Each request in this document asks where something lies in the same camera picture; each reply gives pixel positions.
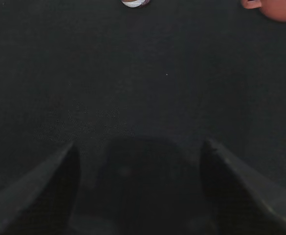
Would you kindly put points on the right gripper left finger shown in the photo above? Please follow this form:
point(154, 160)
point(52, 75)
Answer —
point(41, 202)

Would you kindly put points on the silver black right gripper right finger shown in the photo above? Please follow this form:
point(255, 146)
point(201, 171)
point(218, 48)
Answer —
point(240, 199)

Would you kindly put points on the white ceramic mug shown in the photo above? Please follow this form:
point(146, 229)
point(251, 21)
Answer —
point(273, 9)

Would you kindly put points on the nescafe coffee bottle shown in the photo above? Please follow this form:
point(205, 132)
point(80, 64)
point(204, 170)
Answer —
point(135, 3)

